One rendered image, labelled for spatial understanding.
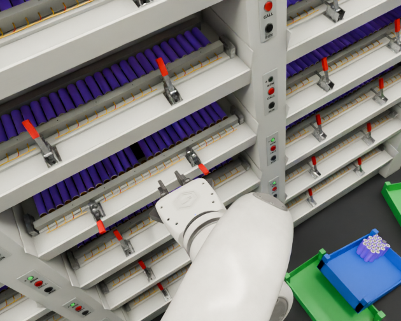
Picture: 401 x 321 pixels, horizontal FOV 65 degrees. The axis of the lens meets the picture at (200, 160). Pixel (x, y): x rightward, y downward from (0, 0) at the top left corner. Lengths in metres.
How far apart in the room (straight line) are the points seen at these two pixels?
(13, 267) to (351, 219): 1.31
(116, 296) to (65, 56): 0.81
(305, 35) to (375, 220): 1.02
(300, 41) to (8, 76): 0.58
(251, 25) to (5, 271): 0.73
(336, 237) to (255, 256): 1.24
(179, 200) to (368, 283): 1.01
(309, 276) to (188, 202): 0.99
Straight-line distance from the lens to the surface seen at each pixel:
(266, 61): 0.73
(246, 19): 0.67
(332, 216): 1.58
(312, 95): 0.95
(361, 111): 1.21
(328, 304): 1.41
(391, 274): 1.49
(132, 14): 0.55
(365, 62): 1.08
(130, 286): 1.14
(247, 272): 0.30
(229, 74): 0.70
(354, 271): 1.42
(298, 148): 1.07
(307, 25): 0.83
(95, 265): 0.98
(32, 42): 0.57
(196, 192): 0.53
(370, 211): 1.63
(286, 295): 0.40
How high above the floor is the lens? 1.35
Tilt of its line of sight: 47 degrees down
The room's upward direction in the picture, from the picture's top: 17 degrees counter-clockwise
